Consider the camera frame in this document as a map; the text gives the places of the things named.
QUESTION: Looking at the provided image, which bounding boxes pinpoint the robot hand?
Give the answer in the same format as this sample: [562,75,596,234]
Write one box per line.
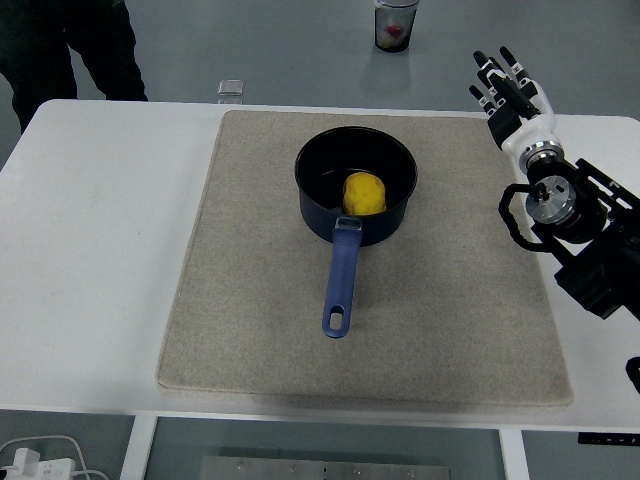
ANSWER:
[468,45,558,157]

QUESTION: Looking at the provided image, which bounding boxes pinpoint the black cup with clear lid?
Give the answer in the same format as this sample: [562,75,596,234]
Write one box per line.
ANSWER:
[373,0,420,53]

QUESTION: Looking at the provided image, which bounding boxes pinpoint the beige fabric mat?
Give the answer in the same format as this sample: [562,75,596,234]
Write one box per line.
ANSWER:
[156,109,575,407]

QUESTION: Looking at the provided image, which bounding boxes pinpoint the black table control panel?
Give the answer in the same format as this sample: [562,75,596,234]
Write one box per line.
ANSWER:
[578,432,640,446]

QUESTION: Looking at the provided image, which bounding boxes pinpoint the white table leg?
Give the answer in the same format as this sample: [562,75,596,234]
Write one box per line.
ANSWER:
[119,413,159,480]
[498,428,532,480]

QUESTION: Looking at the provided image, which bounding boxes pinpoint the grey metal plate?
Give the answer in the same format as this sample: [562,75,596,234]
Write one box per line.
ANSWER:
[199,455,454,480]

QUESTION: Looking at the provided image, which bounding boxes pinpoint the white power adapter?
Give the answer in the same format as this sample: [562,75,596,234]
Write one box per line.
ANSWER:
[0,447,76,480]

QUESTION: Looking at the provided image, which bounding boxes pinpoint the blue pot with handle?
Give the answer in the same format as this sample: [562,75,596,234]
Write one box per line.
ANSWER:
[294,126,419,340]

